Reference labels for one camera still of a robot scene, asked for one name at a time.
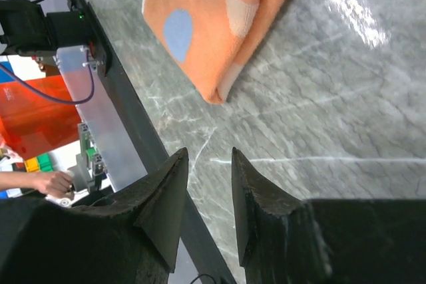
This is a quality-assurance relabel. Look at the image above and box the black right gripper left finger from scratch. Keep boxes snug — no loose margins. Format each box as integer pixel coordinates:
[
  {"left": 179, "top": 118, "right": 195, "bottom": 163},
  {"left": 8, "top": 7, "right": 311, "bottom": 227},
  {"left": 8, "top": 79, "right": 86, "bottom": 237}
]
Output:
[{"left": 1, "top": 148, "right": 188, "bottom": 283}]

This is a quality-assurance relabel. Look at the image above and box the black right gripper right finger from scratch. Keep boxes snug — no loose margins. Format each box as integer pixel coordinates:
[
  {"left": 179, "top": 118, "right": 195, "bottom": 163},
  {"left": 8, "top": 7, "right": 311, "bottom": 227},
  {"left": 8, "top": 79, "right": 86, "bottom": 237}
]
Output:
[{"left": 232, "top": 149, "right": 425, "bottom": 283}]

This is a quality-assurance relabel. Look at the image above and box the orange patterned towel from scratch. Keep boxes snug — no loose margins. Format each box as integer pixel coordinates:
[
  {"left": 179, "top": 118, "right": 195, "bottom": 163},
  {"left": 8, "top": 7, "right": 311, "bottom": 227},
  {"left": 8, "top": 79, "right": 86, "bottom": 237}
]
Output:
[{"left": 141, "top": 0, "right": 285, "bottom": 104}]

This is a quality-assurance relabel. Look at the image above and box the bare human forearm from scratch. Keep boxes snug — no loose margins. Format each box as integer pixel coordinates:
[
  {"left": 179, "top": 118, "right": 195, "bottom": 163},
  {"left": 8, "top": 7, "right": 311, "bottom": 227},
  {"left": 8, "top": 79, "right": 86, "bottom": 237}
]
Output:
[{"left": 0, "top": 172, "right": 37, "bottom": 191}]

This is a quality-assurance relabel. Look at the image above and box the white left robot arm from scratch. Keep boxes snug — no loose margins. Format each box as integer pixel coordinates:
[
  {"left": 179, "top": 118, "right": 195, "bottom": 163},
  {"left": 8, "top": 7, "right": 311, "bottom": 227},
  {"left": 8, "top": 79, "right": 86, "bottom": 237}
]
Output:
[{"left": 1, "top": 0, "right": 95, "bottom": 57}]

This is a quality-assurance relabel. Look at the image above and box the bare human hand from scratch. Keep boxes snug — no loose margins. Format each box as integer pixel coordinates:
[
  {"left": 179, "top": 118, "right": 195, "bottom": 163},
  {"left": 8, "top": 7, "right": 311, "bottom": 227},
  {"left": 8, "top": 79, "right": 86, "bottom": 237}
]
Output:
[{"left": 33, "top": 171, "right": 75, "bottom": 200}]

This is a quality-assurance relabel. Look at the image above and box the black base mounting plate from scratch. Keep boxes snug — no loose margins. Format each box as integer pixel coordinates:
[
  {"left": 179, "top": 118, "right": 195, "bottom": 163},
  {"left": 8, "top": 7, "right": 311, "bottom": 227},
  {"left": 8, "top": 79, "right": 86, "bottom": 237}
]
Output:
[{"left": 73, "top": 0, "right": 236, "bottom": 283}]

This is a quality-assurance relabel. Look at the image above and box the orange translucent plastic box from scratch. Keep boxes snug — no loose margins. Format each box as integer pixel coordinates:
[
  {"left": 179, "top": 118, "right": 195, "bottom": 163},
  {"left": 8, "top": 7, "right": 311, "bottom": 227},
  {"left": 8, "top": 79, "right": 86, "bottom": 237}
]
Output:
[{"left": 1, "top": 81, "right": 81, "bottom": 160}]

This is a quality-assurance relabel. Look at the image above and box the aluminium rail frame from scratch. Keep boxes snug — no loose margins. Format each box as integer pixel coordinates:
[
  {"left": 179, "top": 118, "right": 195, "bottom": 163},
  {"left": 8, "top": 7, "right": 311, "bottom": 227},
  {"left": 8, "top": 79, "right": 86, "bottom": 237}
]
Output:
[{"left": 56, "top": 45, "right": 147, "bottom": 192}]

